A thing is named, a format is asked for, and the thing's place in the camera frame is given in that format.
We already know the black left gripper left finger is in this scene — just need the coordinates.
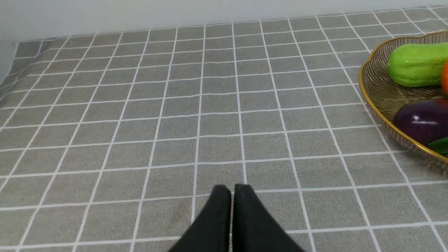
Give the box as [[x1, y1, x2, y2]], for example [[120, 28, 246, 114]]
[[169, 185, 232, 252]]

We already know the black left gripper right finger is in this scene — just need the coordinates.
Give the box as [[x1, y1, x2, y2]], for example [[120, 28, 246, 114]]
[[232, 184, 304, 252]]

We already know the grey checked tablecloth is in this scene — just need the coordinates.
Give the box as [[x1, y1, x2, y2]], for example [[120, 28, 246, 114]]
[[0, 6, 447, 252]]

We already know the purple eggplant in bowl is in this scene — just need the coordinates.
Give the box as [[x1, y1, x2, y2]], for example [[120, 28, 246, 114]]
[[393, 99, 448, 147]]

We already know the orange carrot with leaves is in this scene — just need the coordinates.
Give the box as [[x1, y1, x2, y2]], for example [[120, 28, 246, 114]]
[[428, 137, 448, 157]]

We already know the green gourd vegetable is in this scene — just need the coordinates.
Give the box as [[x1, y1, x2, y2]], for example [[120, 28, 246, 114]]
[[386, 43, 448, 88]]

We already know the orange pumpkin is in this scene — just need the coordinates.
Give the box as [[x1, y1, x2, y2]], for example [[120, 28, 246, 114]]
[[441, 60, 448, 95]]

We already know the gold wire basket bowl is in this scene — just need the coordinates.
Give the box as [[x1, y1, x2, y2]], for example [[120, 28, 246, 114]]
[[358, 30, 448, 173]]

